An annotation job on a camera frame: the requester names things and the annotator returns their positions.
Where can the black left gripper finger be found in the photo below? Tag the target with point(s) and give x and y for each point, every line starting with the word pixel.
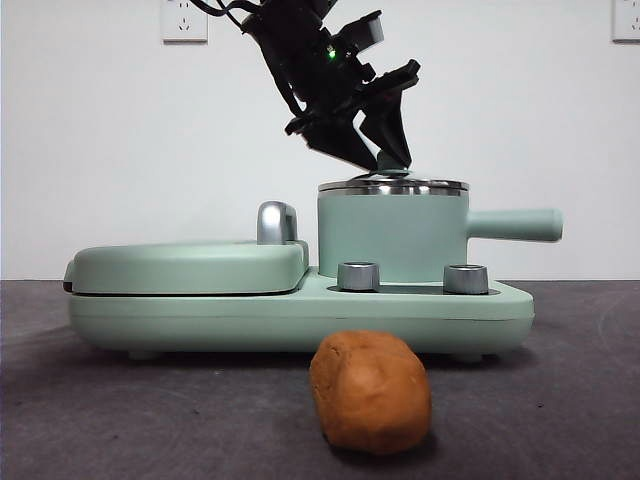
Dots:
pixel 340 140
pixel 390 127

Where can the glass lid with green knob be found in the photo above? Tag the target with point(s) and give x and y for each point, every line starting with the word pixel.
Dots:
pixel 395 176

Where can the brown potato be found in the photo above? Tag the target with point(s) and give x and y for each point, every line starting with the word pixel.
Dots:
pixel 372 395

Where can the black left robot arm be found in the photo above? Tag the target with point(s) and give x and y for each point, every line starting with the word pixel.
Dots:
pixel 300 55

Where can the mint green hinged grill lid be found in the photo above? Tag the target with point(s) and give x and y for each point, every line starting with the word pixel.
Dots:
pixel 185 267

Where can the silver control knob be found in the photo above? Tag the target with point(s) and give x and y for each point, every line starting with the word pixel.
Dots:
pixel 465 280
pixel 358 277

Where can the mint green breakfast maker base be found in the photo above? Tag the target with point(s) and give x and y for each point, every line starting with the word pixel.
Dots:
pixel 250 325

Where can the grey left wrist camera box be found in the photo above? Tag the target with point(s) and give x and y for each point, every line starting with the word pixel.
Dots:
pixel 367 32

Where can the white wall outlet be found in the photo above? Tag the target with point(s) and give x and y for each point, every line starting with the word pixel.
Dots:
pixel 182 25
pixel 627 20

